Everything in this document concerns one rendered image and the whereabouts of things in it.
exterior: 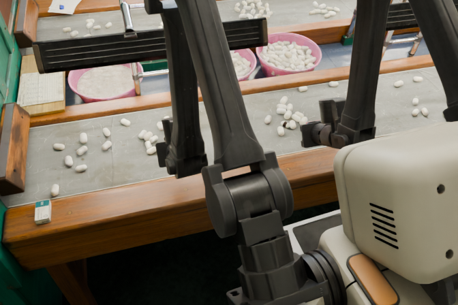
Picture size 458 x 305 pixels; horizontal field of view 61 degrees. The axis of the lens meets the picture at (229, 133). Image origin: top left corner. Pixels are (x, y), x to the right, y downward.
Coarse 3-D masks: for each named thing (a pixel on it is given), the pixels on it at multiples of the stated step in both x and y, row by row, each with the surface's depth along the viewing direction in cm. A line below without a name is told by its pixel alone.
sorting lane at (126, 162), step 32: (256, 96) 144; (288, 96) 145; (320, 96) 146; (384, 96) 148; (416, 96) 149; (32, 128) 128; (64, 128) 128; (96, 128) 129; (128, 128) 130; (256, 128) 133; (288, 128) 134; (384, 128) 136; (32, 160) 119; (64, 160) 120; (96, 160) 120; (128, 160) 121; (32, 192) 111; (64, 192) 112
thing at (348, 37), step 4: (392, 0) 169; (352, 16) 171; (352, 20) 172; (352, 24) 173; (348, 28) 176; (352, 28) 174; (348, 32) 176; (344, 36) 179; (348, 36) 178; (352, 36) 179; (344, 40) 178; (348, 40) 179; (352, 40) 180; (344, 44) 180; (348, 44) 181
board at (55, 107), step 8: (24, 56) 147; (32, 56) 147; (24, 64) 144; (32, 64) 144; (24, 72) 141; (32, 72) 141; (64, 72) 142; (64, 80) 139; (64, 88) 136; (64, 96) 133; (40, 104) 130; (48, 104) 130; (56, 104) 130; (64, 104) 131; (32, 112) 127; (40, 112) 128; (48, 112) 128; (56, 112) 129
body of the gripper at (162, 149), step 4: (156, 144) 99; (160, 144) 100; (164, 144) 100; (168, 144) 100; (156, 148) 100; (160, 148) 100; (164, 148) 100; (168, 148) 97; (160, 152) 100; (164, 152) 100; (160, 156) 100; (164, 156) 100; (160, 160) 100; (164, 160) 100; (160, 164) 100; (164, 164) 101
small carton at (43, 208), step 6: (36, 204) 104; (42, 204) 104; (48, 204) 104; (36, 210) 102; (42, 210) 102; (48, 210) 102; (36, 216) 101; (42, 216) 101; (48, 216) 101; (36, 222) 101; (42, 222) 102; (48, 222) 102
